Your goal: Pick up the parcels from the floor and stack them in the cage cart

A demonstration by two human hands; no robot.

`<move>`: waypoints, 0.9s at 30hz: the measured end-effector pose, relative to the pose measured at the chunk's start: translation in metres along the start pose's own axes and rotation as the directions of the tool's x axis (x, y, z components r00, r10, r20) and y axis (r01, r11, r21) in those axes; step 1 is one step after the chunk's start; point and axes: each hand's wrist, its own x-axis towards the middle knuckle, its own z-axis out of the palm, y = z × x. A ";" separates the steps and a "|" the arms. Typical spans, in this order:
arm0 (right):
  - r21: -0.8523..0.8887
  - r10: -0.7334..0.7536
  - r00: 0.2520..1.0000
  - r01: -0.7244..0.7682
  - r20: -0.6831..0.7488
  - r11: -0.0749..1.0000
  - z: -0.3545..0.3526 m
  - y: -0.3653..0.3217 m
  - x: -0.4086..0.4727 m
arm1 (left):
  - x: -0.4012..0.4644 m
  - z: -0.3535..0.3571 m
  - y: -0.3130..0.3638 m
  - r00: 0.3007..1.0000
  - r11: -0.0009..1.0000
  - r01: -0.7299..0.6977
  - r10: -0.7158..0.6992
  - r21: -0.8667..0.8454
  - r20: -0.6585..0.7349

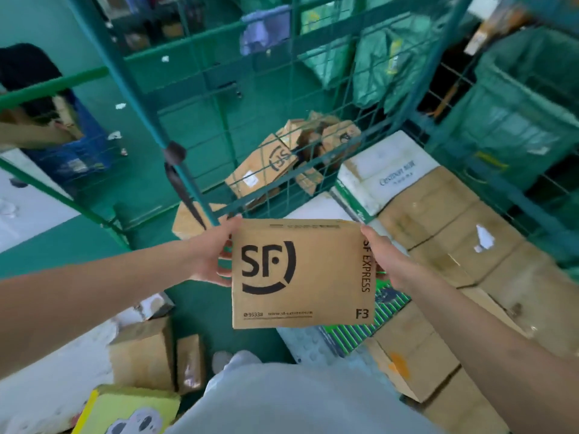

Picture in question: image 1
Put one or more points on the person's left hand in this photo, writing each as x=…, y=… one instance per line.
x=206, y=257

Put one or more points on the person's right hand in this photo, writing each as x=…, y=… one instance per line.
x=396, y=266

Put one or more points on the person's right thumb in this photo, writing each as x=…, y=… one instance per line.
x=372, y=237

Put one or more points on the person's left thumb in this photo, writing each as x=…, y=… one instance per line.
x=229, y=229

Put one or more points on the brown printed cardboard parcel box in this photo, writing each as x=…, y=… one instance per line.
x=303, y=275

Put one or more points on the person's left forearm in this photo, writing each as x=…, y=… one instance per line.
x=90, y=298

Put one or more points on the person's right forearm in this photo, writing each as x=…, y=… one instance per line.
x=488, y=352

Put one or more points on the white flat parcel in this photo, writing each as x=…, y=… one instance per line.
x=319, y=207

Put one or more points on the white carton box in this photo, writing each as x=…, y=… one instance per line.
x=384, y=173

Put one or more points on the flat cardboard box round logo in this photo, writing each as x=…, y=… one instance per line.
x=260, y=171

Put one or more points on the large taped brown cardboard box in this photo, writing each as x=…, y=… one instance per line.
x=457, y=230

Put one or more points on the green striped packet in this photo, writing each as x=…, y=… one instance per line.
x=362, y=332

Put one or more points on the small brown cardboard box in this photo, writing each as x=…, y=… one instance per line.
x=341, y=137

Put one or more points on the crumpled brown cardboard box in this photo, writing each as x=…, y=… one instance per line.
x=303, y=140

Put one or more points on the brown cardboard box orange stain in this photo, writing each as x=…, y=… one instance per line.
x=411, y=352

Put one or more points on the white bubble mailer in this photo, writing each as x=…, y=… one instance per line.
x=303, y=345

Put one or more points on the narrow taped cardboard box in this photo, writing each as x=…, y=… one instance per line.
x=190, y=363

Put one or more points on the brown cardboard cube box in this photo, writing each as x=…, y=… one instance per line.
x=142, y=354

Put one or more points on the blue plastic crate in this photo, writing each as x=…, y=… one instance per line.
x=68, y=153

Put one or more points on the green plastic parcel bags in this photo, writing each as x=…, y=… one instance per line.
x=384, y=58

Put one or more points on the person's white garment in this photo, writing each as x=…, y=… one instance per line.
x=294, y=402

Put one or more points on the plain brown cardboard box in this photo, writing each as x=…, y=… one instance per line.
x=457, y=411

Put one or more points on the large green sack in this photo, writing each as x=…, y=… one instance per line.
x=520, y=108

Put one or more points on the pale blue cloth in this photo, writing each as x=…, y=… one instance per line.
x=264, y=29

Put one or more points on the yellow box with panda print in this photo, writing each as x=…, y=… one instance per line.
x=131, y=411

